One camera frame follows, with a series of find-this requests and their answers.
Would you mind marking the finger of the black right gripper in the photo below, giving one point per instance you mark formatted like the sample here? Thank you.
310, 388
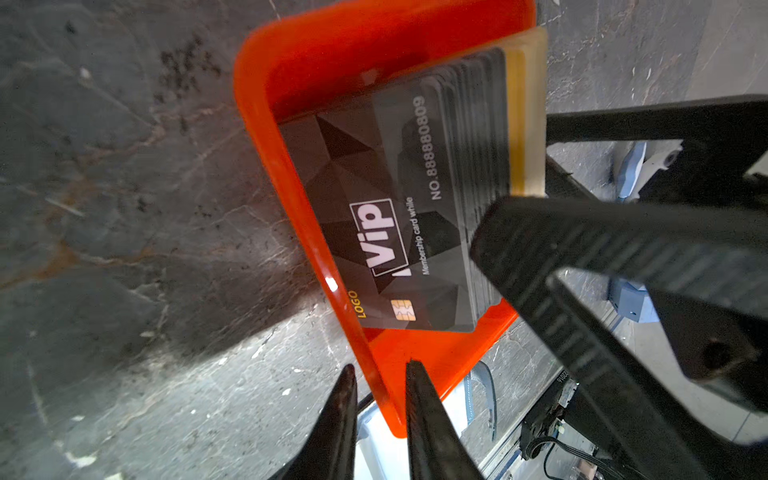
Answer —
699, 272
721, 139

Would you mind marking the blue leather card holder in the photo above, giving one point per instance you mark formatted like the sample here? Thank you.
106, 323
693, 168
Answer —
381, 455

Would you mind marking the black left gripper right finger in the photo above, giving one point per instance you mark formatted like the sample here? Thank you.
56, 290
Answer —
434, 448

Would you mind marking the stack of credit cards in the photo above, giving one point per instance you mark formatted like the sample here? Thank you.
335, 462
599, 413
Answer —
399, 178

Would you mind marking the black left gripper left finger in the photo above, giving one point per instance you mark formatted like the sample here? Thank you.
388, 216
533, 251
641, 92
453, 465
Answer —
329, 450

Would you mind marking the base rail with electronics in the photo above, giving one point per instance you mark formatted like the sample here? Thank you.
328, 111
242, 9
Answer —
559, 437

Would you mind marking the red plastic tray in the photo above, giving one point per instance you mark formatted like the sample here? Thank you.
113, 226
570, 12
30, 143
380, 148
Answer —
308, 62

